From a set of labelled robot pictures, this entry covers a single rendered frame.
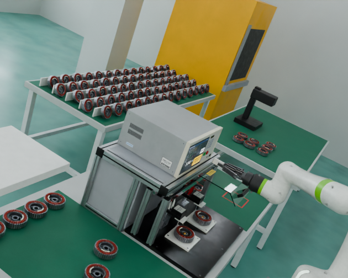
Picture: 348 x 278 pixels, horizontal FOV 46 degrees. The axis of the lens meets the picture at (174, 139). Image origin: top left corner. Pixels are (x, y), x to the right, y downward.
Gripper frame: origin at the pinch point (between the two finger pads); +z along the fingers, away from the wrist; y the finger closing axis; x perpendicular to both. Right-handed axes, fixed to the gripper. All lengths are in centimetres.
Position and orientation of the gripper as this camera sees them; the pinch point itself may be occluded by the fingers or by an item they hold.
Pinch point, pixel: (218, 162)
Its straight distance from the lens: 229.6
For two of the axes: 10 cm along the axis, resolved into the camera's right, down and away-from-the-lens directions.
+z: -8.3, -4.5, 3.4
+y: 4.6, -2.0, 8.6
